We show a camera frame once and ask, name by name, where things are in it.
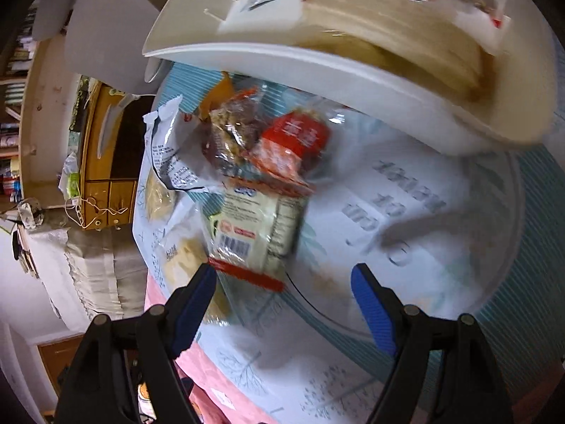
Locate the wooden bookshelf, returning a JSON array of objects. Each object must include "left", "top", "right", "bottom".
[{"left": 0, "top": 9, "right": 91, "bottom": 213}]

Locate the white plastic storage bin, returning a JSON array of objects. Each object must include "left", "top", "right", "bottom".
[{"left": 142, "top": 0, "right": 554, "bottom": 155}]

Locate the cream packet with barcode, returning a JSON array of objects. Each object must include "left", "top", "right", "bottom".
[{"left": 205, "top": 179, "right": 316, "bottom": 292}]

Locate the pink quilted blanket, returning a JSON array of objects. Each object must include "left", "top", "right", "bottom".
[{"left": 143, "top": 274, "right": 283, "bottom": 424}]

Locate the orange and white bar packet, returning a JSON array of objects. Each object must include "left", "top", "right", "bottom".
[{"left": 196, "top": 71, "right": 237, "bottom": 120}]

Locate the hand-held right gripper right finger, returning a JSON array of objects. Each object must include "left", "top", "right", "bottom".
[{"left": 351, "top": 263, "right": 515, "bottom": 424}]

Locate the round yellow snack pack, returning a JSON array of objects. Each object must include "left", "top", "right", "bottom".
[{"left": 143, "top": 170, "right": 177, "bottom": 224}]

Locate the white and grey snack packet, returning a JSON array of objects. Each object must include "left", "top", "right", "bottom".
[{"left": 142, "top": 96, "right": 221, "bottom": 193}]

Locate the grey office chair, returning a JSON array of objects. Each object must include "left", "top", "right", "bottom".
[{"left": 33, "top": 0, "right": 195, "bottom": 160}]

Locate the lace-covered furniture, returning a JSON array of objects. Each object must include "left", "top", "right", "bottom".
[{"left": 18, "top": 225, "right": 148, "bottom": 323}]

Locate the white charging cable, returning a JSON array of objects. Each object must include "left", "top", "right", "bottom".
[{"left": 65, "top": 196, "right": 130, "bottom": 230}]

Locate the floral fabric bag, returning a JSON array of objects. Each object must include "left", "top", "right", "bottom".
[{"left": 15, "top": 201, "right": 45, "bottom": 230}]

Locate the clear nut bar pack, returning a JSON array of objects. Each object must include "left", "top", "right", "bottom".
[{"left": 201, "top": 88, "right": 266, "bottom": 177}]

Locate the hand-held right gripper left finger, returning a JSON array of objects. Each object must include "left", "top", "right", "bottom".
[{"left": 54, "top": 264, "right": 218, "bottom": 424}]

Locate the row of books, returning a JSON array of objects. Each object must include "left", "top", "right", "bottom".
[{"left": 0, "top": 9, "right": 38, "bottom": 76}]

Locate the brown wooden door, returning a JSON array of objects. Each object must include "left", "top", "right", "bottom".
[{"left": 37, "top": 333, "right": 87, "bottom": 400}]

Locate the red snack packet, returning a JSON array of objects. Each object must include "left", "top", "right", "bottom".
[{"left": 245, "top": 108, "right": 332, "bottom": 186}]

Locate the wooden desk with drawers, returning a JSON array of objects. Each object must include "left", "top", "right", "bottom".
[{"left": 66, "top": 82, "right": 155, "bottom": 232}]

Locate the pale yellow cake pack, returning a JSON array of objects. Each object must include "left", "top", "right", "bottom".
[{"left": 302, "top": 0, "right": 510, "bottom": 102}]

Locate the clear puffed snack pack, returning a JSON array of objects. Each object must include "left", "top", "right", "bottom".
[{"left": 154, "top": 203, "right": 230, "bottom": 319}]

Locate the stack of books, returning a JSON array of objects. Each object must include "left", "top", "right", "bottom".
[{"left": 12, "top": 230, "right": 40, "bottom": 279}]

